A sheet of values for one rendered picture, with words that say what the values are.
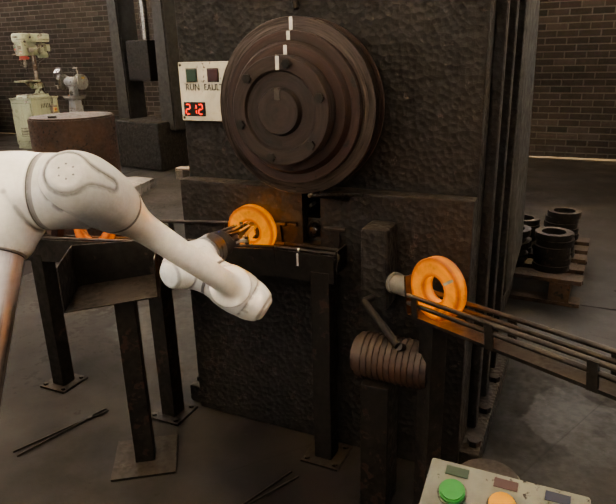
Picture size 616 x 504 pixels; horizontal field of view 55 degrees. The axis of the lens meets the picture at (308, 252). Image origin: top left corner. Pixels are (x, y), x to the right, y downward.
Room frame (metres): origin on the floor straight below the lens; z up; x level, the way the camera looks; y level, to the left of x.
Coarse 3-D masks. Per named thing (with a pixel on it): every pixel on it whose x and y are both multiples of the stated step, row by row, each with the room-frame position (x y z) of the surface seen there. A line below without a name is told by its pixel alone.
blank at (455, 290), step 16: (432, 256) 1.36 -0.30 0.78; (416, 272) 1.38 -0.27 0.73; (432, 272) 1.34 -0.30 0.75; (448, 272) 1.29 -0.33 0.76; (416, 288) 1.38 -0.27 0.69; (432, 288) 1.37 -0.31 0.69; (448, 288) 1.29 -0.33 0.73; (464, 288) 1.28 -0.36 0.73; (448, 304) 1.29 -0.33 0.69; (464, 304) 1.28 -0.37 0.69
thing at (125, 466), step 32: (64, 256) 1.62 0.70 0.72; (96, 256) 1.74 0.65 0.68; (128, 256) 1.75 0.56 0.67; (160, 256) 1.76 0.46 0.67; (64, 288) 1.56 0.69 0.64; (96, 288) 1.69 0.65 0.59; (128, 288) 1.66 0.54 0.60; (160, 288) 1.65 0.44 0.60; (128, 320) 1.62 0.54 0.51; (128, 352) 1.62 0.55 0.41; (128, 384) 1.62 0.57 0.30; (128, 448) 1.69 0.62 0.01; (160, 448) 1.69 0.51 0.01
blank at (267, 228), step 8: (240, 208) 1.75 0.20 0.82; (248, 208) 1.73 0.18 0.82; (256, 208) 1.73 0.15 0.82; (232, 216) 1.76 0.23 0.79; (240, 216) 1.75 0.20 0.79; (248, 216) 1.74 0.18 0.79; (256, 216) 1.72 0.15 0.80; (264, 216) 1.71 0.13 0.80; (232, 224) 1.76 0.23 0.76; (256, 224) 1.73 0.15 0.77; (264, 224) 1.71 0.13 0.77; (272, 224) 1.72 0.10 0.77; (264, 232) 1.72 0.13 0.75; (272, 232) 1.71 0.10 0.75; (256, 240) 1.73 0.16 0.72; (264, 240) 1.72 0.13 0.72; (272, 240) 1.71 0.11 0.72
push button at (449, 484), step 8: (448, 480) 0.77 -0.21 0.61; (456, 480) 0.77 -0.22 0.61; (440, 488) 0.76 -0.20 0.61; (448, 488) 0.76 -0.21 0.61; (456, 488) 0.76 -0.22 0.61; (464, 488) 0.76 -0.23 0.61; (440, 496) 0.75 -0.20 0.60; (448, 496) 0.74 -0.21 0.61; (456, 496) 0.74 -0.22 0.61; (464, 496) 0.75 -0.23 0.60
